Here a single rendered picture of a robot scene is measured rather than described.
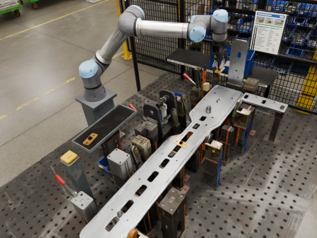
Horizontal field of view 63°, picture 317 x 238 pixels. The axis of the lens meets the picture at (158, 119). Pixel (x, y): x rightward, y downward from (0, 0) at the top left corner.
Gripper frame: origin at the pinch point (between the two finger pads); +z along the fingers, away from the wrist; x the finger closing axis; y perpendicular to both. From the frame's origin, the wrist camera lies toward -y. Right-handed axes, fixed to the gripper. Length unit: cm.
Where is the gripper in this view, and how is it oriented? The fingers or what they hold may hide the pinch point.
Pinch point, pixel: (220, 67)
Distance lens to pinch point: 167.1
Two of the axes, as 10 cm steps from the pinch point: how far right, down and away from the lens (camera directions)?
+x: 8.1, 3.3, -4.8
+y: -5.7, 6.3, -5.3
